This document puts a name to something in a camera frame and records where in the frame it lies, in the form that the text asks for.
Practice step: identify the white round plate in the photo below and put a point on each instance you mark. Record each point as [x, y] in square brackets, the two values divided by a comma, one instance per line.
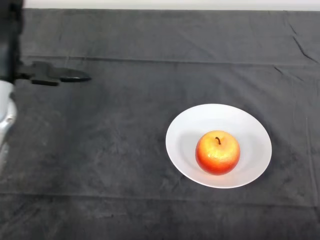
[182, 140]

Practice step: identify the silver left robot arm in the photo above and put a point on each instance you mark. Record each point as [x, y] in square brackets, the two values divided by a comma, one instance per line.
[5, 105]

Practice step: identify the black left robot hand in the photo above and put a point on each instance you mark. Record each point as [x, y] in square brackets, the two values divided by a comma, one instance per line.
[10, 37]

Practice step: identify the red yellow apple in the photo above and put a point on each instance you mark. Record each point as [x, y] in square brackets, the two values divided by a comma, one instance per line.
[217, 155]

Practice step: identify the black cloth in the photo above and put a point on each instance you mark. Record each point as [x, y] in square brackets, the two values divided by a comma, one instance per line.
[125, 125]

